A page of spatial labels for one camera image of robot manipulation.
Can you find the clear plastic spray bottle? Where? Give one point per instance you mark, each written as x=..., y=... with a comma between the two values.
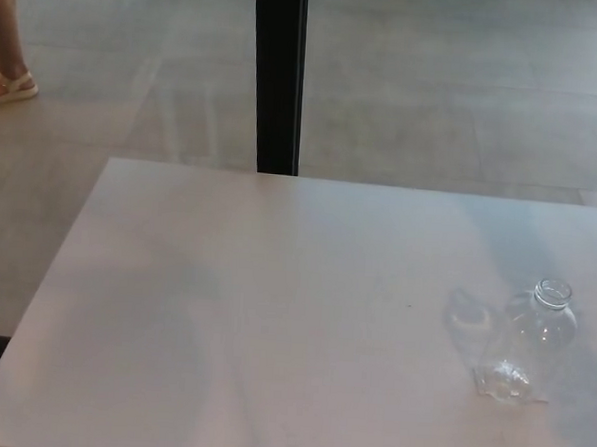
x=527, y=340

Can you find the black window frame post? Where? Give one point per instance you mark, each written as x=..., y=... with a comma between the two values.
x=280, y=77

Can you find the person's bare leg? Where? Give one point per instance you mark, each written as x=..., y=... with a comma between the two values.
x=6, y=23

